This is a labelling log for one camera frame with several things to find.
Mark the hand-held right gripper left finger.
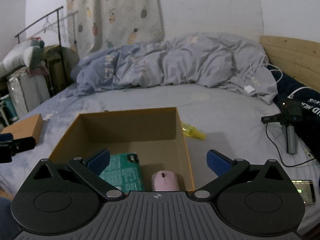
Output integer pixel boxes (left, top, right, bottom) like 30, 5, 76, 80
32, 148, 126, 202

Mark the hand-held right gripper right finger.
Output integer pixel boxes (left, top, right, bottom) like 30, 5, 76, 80
191, 149, 293, 202

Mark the brown flat cardboard box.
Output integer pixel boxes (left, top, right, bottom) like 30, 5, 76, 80
0, 114, 44, 147

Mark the green printed box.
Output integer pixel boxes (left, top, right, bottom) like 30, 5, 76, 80
99, 152, 146, 193

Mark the translucent storage bag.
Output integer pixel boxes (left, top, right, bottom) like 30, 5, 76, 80
6, 66, 51, 121

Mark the pink computer mouse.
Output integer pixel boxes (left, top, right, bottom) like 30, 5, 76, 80
151, 170, 181, 192

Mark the pink patterned cloth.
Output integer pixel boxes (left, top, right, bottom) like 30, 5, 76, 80
26, 66, 50, 77

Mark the grey white plush toy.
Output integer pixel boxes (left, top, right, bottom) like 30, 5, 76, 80
0, 37, 46, 78

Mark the smartphone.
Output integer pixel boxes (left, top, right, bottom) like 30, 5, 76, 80
291, 179, 316, 206

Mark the dark pillow with white print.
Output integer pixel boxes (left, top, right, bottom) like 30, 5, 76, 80
273, 70, 320, 156

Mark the grey blue duvet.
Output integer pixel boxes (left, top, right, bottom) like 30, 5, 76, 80
70, 32, 279, 105

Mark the black metal clothes rack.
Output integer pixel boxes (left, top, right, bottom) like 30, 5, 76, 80
15, 6, 81, 98

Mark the wooden headboard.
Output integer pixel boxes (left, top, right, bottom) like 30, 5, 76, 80
259, 35, 320, 93

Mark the pineapple print curtain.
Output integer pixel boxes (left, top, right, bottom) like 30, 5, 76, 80
66, 0, 166, 61

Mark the black cable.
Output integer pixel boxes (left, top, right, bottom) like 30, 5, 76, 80
265, 124, 320, 168

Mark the white charger with cable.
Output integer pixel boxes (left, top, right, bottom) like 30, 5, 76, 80
243, 59, 283, 96

